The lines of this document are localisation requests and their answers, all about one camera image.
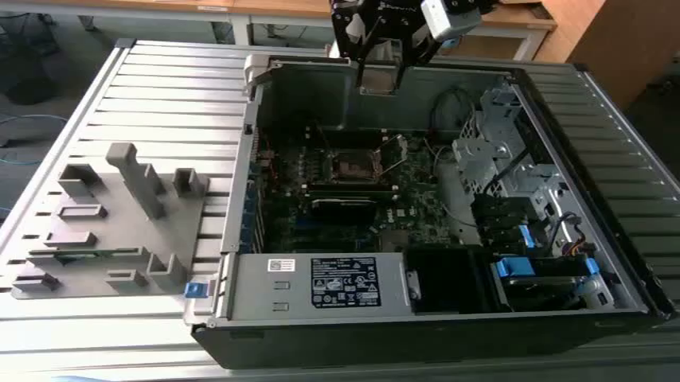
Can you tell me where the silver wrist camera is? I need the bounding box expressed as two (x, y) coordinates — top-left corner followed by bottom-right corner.
(420, 0), (483, 43)

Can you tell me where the green motherboard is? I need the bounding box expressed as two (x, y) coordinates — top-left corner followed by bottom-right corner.
(248, 127), (479, 255)

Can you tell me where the silver CPU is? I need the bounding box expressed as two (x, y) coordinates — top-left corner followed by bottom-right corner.
(360, 63), (399, 96)

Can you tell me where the silver power supply unit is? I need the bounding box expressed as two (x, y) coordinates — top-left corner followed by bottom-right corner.
(210, 251), (420, 322)

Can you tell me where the wooden desk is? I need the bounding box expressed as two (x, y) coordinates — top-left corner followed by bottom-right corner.
(232, 0), (558, 60)
(0, 0), (237, 33)

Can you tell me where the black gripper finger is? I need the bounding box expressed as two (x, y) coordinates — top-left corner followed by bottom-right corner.
(391, 35), (420, 96)
(353, 15), (383, 88)

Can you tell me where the green RAM stick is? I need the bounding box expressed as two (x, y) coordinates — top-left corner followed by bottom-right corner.
(54, 248), (142, 263)

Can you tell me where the black fan shroud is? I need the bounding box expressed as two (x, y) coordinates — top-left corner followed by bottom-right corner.
(402, 246), (500, 315)

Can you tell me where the metal socket cover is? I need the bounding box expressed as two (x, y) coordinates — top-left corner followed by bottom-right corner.
(373, 134), (408, 176)

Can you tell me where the blue disk carrier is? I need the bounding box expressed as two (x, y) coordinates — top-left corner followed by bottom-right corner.
(490, 256), (601, 311)

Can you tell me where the black bin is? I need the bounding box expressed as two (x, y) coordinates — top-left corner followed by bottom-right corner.
(3, 59), (57, 107)

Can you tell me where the wooden cabinet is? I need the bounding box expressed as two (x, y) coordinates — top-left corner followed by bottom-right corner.
(532, 0), (680, 108)

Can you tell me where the blue floor cable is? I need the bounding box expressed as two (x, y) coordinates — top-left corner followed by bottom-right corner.
(0, 113), (69, 166)

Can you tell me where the black PC case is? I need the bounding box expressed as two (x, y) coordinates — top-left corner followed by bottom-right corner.
(182, 53), (678, 371)

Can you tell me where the black graphics card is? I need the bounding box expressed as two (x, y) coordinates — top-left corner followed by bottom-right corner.
(309, 197), (381, 228)

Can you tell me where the grey case handle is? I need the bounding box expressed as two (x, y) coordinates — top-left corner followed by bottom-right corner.
(241, 54), (275, 96)

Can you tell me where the grey parts rack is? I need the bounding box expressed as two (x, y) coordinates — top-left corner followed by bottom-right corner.
(9, 142), (210, 300)

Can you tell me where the dark chipset heatsink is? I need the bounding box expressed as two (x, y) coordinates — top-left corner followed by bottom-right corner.
(379, 229), (411, 254)

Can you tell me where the CPU socket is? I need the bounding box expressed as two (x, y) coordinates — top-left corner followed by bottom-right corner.
(328, 147), (388, 185)

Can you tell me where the coloured wire bundle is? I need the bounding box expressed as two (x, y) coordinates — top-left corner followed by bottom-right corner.
(562, 238), (595, 258)

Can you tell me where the silver metal drive cage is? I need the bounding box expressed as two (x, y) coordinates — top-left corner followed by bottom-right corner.
(450, 77), (573, 200)

